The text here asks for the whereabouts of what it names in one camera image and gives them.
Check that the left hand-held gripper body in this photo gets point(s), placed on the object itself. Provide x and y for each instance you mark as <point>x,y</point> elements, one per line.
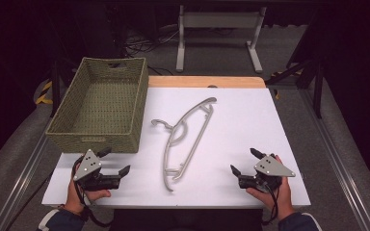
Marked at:
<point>91,179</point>

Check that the white table cover board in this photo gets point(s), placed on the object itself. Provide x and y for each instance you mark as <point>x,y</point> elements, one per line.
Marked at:
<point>237,128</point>

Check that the person's dark clothing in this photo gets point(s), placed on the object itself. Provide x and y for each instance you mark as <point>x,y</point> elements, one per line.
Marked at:
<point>186,219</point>

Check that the person's left hand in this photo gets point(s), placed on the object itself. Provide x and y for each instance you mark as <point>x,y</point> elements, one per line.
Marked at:
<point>77,197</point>

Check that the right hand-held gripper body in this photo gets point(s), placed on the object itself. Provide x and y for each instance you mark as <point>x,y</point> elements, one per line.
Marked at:
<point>266,174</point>

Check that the grey plastic clothes hanger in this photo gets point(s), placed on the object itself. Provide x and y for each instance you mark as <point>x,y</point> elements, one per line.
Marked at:
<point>183,138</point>

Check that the black metal stand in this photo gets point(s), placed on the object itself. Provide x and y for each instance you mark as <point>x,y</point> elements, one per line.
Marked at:
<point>308,73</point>
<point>55,89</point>

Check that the white metal desk frame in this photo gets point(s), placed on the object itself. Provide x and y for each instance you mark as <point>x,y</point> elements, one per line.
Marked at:
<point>220,20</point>

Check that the green woven basket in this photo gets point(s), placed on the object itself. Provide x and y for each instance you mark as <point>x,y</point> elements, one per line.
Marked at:
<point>102,102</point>

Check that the metal floor rail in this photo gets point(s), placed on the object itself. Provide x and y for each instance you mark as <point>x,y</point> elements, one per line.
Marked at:
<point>340,160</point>
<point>22,179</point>

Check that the person's right hand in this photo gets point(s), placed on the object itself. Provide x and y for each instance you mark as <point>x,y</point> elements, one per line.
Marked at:
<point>277,200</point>

